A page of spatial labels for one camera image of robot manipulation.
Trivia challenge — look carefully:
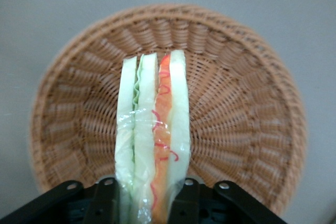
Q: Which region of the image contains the round brown wicker basket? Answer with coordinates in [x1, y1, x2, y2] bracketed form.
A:
[28, 3, 308, 217]

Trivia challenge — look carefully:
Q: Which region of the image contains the triangle sandwich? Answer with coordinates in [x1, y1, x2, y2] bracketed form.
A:
[114, 49, 191, 224]

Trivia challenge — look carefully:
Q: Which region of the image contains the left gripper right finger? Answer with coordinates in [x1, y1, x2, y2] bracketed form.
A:
[170, 175, 289, 224]

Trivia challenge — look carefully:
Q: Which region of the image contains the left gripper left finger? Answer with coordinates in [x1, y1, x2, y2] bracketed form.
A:
[0, 176, 122, 224]

